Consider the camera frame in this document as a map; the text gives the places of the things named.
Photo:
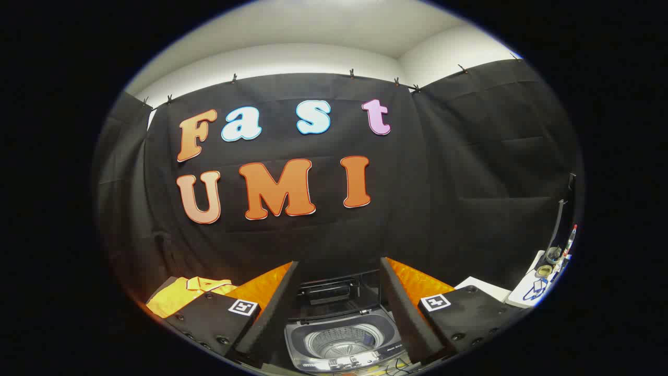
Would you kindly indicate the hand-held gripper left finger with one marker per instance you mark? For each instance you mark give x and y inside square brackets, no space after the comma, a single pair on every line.
[276,318]

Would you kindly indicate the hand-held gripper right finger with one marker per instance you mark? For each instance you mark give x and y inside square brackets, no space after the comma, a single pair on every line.
[404,318]

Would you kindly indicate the grey washing machine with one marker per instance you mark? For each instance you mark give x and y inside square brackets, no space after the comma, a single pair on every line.
[344,344]

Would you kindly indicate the yellow polo shirt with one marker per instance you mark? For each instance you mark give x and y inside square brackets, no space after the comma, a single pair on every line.
[177,298]

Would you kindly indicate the black backdrop cloth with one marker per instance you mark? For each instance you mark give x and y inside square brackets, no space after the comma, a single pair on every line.
[365,235]

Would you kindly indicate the small tape roll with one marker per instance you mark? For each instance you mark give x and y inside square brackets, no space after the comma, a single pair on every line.
[544,271]

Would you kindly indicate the red tipped pen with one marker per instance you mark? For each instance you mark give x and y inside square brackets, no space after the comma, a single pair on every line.
[572,237]

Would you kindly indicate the row of black clips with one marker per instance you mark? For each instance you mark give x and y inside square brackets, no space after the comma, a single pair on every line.
[234,78]

